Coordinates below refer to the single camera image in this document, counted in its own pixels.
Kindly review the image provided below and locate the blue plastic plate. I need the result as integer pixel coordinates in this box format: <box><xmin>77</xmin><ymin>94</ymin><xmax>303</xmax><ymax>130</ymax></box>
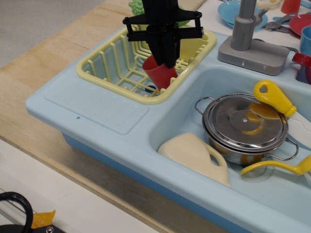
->
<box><xmin>218</xmin><ymin>0</ymin><xmax>268</xmax><ymax>29</ymax></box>

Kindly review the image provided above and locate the grey plastic fork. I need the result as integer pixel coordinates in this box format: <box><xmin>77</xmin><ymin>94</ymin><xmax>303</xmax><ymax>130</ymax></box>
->
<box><xmin>264</xmin><ymin>13</ymin><xmax>298</xmax><ymax>30</ymax></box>

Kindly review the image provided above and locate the light blue toy sink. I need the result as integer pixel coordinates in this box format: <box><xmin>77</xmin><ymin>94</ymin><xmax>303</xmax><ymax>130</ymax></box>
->
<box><xmin>26</xmin><ymin>27</ymin><xmax>311</xmax><ymax>233</ymax></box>

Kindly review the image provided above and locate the grey toy faucet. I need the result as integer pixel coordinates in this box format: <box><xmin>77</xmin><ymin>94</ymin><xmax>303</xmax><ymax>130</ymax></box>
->
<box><xmin>218</xmin><ymin>0</ymin><xmax>290</xmax><ymax>76</ymax></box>

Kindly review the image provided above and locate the black braided cable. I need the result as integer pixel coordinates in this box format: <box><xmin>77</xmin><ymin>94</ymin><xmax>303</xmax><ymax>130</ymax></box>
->
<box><xmin>0</xmin><ymin>191</ymin><xmax>34</xmax><ymax>233</ymax></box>

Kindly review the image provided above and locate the cream plastic jug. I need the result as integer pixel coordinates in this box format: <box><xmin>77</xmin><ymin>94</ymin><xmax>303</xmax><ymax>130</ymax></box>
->
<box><xmin>158</xmin><ymin>133</ymin><xmax>231</xmax><ymax>187</ymax></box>

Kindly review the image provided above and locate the red plastic plate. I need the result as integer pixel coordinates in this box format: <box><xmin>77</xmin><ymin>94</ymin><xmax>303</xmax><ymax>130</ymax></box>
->
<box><xmin>289</xmin><ymin>13</ymin><xmax>311</xmax><ymax>37</ymax></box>

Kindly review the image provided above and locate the orange plastic cup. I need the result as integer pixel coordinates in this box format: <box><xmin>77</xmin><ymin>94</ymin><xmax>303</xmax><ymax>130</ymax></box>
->
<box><xmin>281</xmin><ymin>0</ymin><xmax>301</xmax><ymax>14</ymax></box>

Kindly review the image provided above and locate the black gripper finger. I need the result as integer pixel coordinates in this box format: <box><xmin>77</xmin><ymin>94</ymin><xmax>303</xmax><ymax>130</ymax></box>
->
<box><xmin>146</xmin><ymin>33</ymin><xmax>166</xmax><ymax>66</ymax></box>
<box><xmin>162</xmin><ymin>33</ymin><xmax>180</xmax><ymax>68</ymax></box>

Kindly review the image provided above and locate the yellow handled toy knife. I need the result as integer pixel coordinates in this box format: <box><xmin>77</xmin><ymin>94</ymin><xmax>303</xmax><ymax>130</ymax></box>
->
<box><xmin>253</xmin><ymin>80</ymin><xmax>311</xmax><ymax>148</ymax></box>

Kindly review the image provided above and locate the blue plastic cup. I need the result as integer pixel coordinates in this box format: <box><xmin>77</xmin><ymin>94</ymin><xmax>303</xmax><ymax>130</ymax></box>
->
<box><xmin>300</xmin><ymin>26</ymin><xmax>311</xmax><ymax>56</ymax></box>

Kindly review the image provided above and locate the steel pot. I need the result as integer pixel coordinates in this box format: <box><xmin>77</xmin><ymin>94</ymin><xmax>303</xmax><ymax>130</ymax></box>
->
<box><xmin>194</xmin><ymin>97</ymin><xmax>299</xmax><ymax>165</ymax></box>

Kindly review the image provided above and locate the cream toy item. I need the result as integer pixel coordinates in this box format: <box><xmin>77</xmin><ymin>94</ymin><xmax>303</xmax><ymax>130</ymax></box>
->
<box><xmin>256</xmin><ymin>0</ymin><xmax>281</xmax><ymax>10</ymax></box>

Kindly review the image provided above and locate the red plastic cup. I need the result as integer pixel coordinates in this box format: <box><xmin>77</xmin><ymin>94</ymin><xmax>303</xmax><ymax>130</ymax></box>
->
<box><xmin>142</xmin><ymin>55</ymin><xmax>178</xmax><ymax>90</ymax></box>

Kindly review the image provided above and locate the wooden board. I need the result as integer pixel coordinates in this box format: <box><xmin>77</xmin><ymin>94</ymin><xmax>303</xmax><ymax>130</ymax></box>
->
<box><xmin>0</xmin><ymin>0</ymin><xmax>223</xmax><ymax>233</ymax></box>

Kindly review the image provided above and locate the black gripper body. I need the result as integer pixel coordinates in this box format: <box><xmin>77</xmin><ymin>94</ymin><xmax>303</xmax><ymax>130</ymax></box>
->
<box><xmin>123</xmin><ymin>0</ymin><xmax>204</xmax><ymax>42</ymax></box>

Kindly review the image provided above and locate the black device base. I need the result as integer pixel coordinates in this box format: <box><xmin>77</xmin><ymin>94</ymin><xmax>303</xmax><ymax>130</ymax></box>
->
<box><xmin>0</xmin><ymin>224</ymin><xmax>65</xmax><ymax>233</ymax></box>

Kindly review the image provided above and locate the yellow dish rack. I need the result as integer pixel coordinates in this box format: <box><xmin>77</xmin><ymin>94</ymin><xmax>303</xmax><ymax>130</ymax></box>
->
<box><xmin>76</xmin><ymin>28</ymin><xmax>217</xmax><ymax>105</ymax></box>

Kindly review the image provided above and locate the yellow plastic ladle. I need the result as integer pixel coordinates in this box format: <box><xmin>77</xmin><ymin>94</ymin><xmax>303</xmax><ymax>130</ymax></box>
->
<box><xmin>240</xmin><ymin>155</ymin><xmax>311</xmax><ymax>176</ymax></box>

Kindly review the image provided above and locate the yellow tape piece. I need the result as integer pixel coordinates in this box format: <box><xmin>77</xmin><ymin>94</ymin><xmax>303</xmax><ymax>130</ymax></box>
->
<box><xmin>31</xmin><ymin>210</ymin><xmax>56</xmax><ymax>229</ymax></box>

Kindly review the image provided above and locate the green toy bitter gourd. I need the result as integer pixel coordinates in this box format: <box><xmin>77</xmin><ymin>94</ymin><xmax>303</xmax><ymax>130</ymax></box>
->
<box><xmin>128</xmin><ymin>0</ymin><xmax>190</xmax><ymax>27</ymax></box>

